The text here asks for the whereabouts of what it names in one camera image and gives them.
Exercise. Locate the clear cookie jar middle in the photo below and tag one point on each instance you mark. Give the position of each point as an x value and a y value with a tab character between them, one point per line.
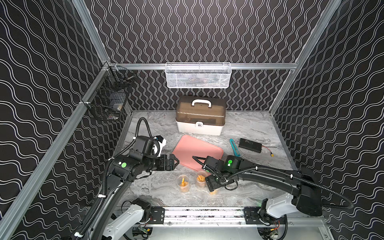
201	179

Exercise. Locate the clear cookie jar handled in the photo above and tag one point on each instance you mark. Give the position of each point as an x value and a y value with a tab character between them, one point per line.
215	192

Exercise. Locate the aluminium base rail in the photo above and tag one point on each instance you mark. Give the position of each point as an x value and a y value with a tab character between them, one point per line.
214	217

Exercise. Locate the white wire wall basket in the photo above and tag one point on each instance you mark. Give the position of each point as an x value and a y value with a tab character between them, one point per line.
198	75

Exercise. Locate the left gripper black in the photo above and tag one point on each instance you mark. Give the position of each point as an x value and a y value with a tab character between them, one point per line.
162	162

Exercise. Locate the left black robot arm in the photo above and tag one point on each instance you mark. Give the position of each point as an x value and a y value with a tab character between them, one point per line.
144	156

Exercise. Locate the black battery pack with cable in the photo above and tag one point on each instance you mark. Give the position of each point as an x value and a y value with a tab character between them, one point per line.
253	146

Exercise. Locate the black wire wall basket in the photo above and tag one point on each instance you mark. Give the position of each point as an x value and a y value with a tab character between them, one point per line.
109	100

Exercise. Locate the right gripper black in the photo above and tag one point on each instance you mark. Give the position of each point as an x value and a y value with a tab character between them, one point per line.
210	184

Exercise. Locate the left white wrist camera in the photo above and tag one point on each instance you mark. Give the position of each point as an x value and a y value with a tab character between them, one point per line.
159	143

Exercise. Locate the clear cookie jar left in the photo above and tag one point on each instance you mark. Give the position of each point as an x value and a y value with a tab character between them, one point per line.
183	183

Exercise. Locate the pink plastic tray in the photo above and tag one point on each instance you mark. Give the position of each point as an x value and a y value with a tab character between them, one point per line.
189	146

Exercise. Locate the brown white storage box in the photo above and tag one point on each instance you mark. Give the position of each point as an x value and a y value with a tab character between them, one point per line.
199	115

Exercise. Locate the clear cookie jar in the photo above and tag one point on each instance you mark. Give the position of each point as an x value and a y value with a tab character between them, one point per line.
201	179
183	183

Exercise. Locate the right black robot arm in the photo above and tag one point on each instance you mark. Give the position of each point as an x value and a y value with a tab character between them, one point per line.
302	193

